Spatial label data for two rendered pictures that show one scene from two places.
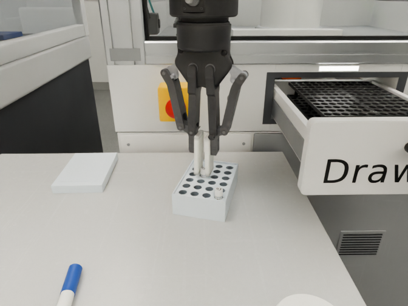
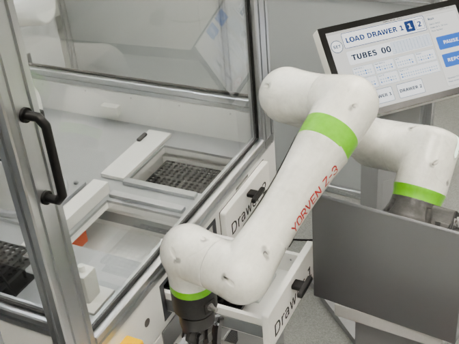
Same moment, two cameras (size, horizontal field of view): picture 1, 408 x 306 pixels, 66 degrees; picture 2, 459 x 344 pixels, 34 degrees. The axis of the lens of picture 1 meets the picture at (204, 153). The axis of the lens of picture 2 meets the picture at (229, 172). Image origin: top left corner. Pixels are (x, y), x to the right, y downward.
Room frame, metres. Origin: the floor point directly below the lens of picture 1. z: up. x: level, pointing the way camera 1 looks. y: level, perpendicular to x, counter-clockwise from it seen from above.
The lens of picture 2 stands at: (-0.18, 0.94, 2.07)
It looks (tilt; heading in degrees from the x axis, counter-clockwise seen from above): 32 degrees down; 300
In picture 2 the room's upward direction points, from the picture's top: 5 degrees counter-clockwise
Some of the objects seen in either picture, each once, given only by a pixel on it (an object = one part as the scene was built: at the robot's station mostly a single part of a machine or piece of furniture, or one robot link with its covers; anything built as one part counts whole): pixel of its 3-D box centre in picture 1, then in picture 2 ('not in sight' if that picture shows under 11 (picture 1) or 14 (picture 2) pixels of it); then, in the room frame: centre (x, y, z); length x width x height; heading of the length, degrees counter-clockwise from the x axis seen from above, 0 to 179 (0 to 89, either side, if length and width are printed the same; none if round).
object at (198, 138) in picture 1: (198, 152); not in sight; (0.47, 0.01, 0.84); 0.03 x 0.01 x 0.07; 164
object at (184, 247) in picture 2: not in sight; (191, 259); (0.46, 0.00, 1.17); 0.13 x 0.11 x 0.14; 169
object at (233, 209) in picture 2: not in sight; (246, 201); (0.65, -0.59, 0.87); 0.29 x 0.02 x 0.11; 91
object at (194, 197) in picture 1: (207, 186); not in sight; (0.45, -0.01, 0.78); 0.12 x 0.08 x 0.04; 166
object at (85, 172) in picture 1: (87, 170); not in sight; (0.53, 0.22, 0.77); 0.13 x 0.09 x 0.02; 2
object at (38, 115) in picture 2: not in sight; (46, 160); (0.62, 0.15, 1.45); 0.05 x 0.03 x 0.19; 1
